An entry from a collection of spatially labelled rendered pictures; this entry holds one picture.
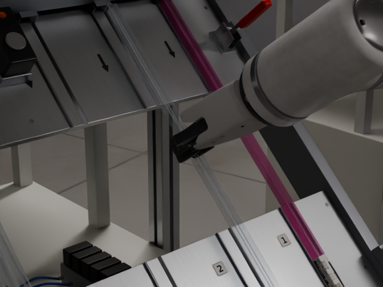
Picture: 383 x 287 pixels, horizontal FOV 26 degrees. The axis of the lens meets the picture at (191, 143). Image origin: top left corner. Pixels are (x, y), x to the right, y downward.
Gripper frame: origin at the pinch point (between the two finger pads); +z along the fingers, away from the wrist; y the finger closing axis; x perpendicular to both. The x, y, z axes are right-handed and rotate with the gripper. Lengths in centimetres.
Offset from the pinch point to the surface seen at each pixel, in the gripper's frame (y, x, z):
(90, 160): -17, -11, 49
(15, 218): -8, -8, 67
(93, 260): -2.5, 6.6, 36.2
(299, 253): -8.9, 17.3, 0.0
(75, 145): -136, -59, 242
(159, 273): 11.0, 12.8, 0.8
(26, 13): 11.3, -22.0, 5.1
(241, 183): -160, -10, 175
